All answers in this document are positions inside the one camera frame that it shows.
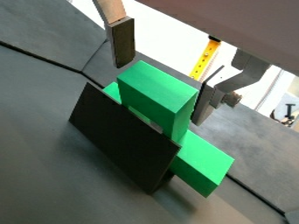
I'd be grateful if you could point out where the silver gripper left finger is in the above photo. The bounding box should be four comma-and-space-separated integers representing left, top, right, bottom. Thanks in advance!
92, 0, 136, 68

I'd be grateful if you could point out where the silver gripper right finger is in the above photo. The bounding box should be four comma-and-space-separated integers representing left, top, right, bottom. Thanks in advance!
191, 49, 271, 126

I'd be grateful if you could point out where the green stepped block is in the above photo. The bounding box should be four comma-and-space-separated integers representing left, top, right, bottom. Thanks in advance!
104, 60, 234, 197

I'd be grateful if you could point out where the black angle fixture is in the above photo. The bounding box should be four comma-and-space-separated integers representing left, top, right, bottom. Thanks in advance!
69, 84, 180, 194

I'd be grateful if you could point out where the yellow perforated rail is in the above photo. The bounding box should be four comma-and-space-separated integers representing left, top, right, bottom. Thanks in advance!
190, 36, 220, 81

